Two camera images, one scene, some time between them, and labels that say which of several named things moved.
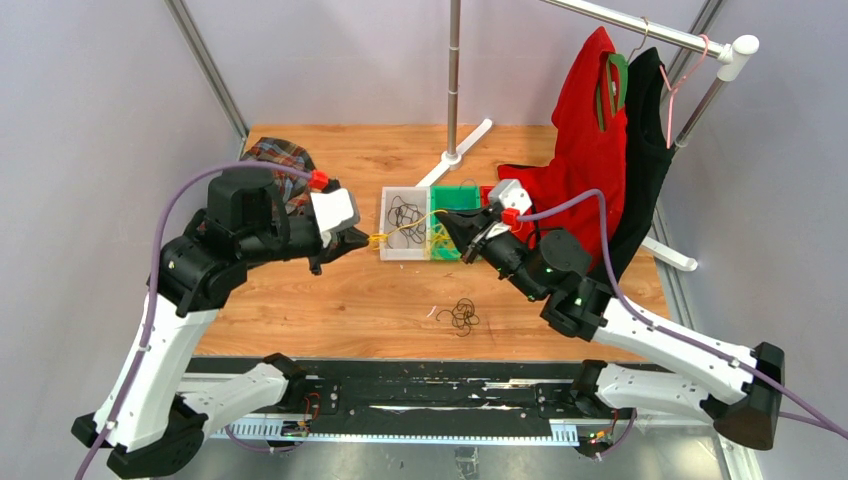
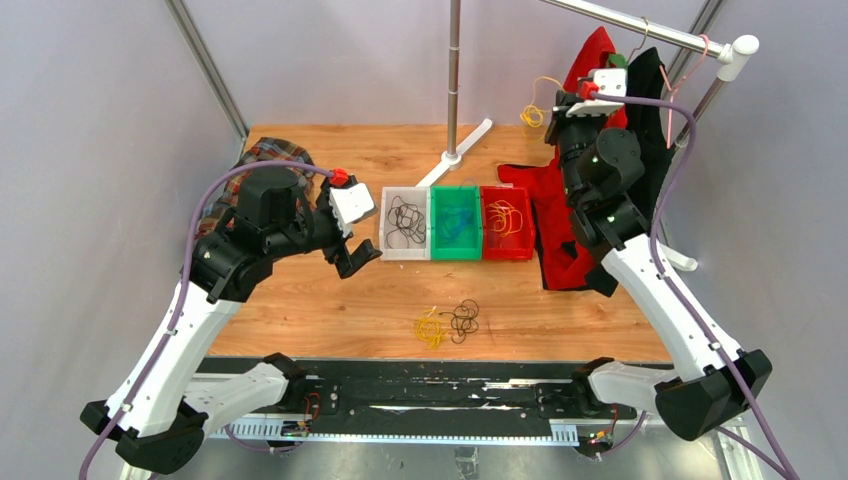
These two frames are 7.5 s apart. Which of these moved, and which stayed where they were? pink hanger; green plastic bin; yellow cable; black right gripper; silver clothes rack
Moved: yellow cable; black right gripper
Stayed: green plastic bin; silver clothes rack; pink hanger
